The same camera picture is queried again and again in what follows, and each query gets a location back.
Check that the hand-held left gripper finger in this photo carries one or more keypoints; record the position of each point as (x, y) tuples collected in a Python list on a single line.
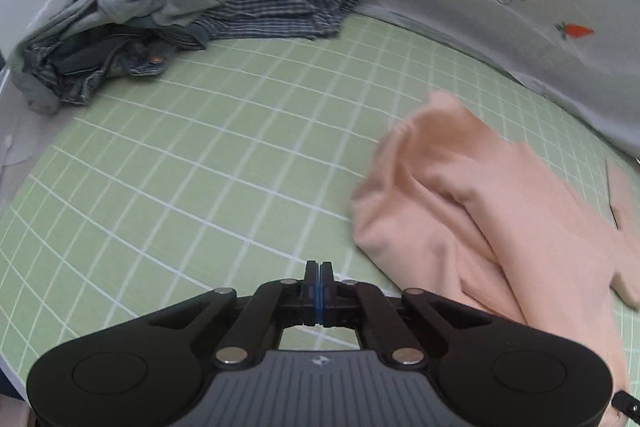
[(325, 307), (313, 302)]

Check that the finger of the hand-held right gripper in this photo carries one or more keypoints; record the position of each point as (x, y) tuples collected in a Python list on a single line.
[(627, 403)]

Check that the peach long-sleeve shirt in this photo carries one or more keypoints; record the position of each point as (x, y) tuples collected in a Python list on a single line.
[(450, 207)]

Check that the green grid mat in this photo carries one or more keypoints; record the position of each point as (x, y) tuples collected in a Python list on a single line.
[(225, 167)]

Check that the blue checked shirt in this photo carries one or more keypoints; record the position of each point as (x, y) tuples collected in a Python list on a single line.
[(280, 2)]

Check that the blue denim jeans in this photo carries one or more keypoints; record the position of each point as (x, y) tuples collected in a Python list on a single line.
[(135, 57)]

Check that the clear plastic sheet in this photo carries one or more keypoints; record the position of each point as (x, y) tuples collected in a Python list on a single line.
[(20, 147)]

